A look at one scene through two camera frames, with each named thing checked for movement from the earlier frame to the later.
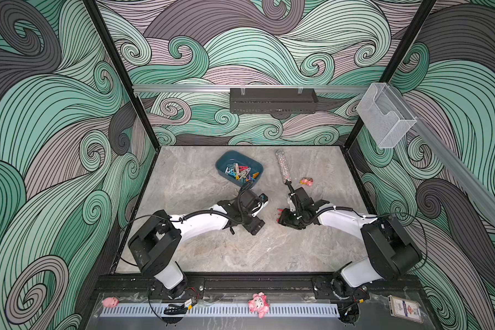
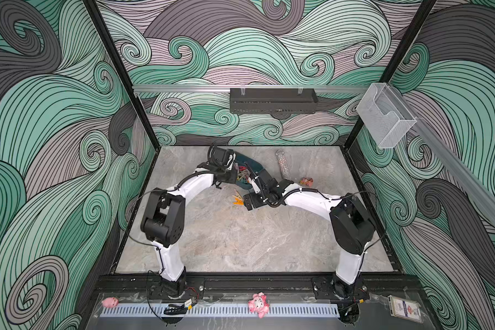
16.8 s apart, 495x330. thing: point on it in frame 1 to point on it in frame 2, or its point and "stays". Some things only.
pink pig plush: [258, 304] stays
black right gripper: [284, 220] to [252, 197]
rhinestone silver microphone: [284, 170] stays
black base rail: [256, 285] stays
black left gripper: [255, 226] to [233, 176]
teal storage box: [238, 168] stays
